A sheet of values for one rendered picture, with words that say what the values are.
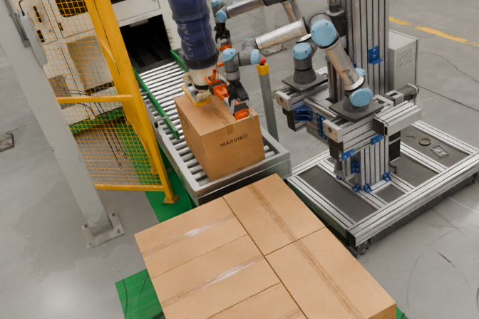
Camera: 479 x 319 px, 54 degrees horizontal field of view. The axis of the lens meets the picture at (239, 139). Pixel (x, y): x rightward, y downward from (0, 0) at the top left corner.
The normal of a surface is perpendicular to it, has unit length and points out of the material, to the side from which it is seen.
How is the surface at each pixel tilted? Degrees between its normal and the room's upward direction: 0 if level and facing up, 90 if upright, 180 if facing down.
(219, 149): 90
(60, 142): 90
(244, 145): 90
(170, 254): 0
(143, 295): 0
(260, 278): 0
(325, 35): 83
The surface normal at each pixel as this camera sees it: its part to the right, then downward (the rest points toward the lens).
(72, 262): -0.17, -0.82
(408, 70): 0.49, 0.41
